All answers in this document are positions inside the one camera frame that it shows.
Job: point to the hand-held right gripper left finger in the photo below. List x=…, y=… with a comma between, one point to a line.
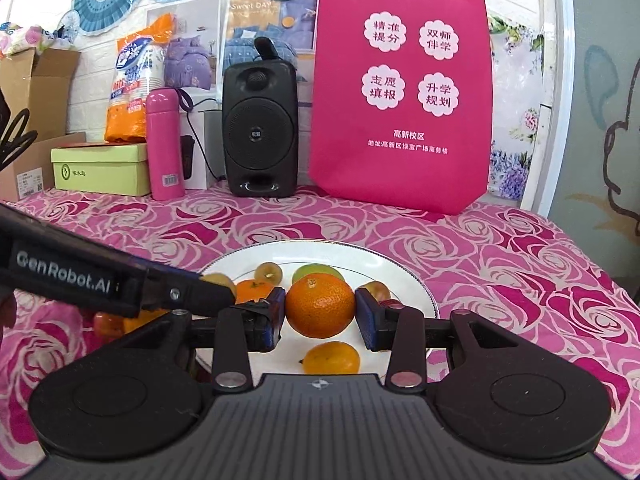
x=276, y=317

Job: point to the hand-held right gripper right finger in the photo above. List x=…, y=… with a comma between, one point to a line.
x=365, y=325

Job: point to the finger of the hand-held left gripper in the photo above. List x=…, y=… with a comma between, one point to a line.
x=195, y=295

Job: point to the red plum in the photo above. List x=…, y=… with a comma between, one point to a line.
x=390, y=303

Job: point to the small tangerine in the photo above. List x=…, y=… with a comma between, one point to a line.
x=252, y=292

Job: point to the kumquat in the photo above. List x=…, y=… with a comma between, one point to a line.
x=332, y=358

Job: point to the green apple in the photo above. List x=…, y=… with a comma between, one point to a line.
x=317, y=271

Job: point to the white plate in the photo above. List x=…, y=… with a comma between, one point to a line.
x=350, y=260

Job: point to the small labelled cardboard box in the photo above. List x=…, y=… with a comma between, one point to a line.
x=30, y=170

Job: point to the green shoe box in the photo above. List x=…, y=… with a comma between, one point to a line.
x=100, y=170

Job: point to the pink rose tablecloth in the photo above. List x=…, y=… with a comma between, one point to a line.
x=500, y=270

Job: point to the pink thermos bottle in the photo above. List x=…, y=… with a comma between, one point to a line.
x=165, y=145

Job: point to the white box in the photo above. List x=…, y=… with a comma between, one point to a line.
x=205, y=130

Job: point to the pink tote bag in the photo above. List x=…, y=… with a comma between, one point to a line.
x=400, y=160

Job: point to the large open cardboard box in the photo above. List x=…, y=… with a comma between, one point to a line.
x=50, y=90

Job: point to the black speaker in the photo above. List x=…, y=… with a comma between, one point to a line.
x=260, y=130

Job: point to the orange paper cup packet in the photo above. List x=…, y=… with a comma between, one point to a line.
x=130, y=85

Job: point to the floral printed cloth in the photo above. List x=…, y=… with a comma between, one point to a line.
x=25, y=40

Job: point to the small pale paper fan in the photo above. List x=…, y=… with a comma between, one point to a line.
x=67, y=22

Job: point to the black microphone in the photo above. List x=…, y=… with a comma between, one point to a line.
x=265, y=50

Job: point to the purple bedding wall poster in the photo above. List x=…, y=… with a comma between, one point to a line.
x=195, y=60

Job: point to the blue bedding wall poster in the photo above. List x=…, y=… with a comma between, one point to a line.
x=250, y=25

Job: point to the cartoon wall sticker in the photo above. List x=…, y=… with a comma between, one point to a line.
x=620, y=160

